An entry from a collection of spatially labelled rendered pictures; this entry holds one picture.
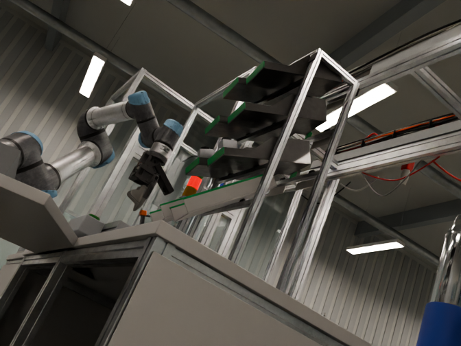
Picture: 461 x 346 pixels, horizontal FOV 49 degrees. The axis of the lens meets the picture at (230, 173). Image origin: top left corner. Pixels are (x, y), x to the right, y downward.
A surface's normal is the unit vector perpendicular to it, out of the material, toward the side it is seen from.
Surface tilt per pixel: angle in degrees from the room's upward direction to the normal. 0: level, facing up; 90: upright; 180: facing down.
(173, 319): 90
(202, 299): 90
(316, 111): 90
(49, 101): 90
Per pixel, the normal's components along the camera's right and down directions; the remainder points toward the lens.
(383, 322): 0.41, -0.23
